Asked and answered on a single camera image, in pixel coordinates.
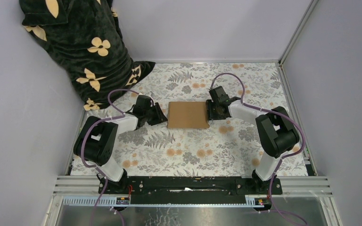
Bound brown cardboard paper box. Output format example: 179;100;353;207
167;102;210;129

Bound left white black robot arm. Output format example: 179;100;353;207
73;95;168;194

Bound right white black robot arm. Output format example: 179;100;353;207
206;86;300;194

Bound floral patterned table mat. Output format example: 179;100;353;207
70;62;309;177

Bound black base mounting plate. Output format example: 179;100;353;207
98;175;283;205

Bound black floral plush blanket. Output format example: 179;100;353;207
19;0;155;111

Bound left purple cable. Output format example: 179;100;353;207
80;89;154;226

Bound purple cable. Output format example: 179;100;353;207
210;73;308;226
80;89;154;226

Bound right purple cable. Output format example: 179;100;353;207
210;73;308;226

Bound aluminium frame rail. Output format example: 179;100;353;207
44;176;342;226

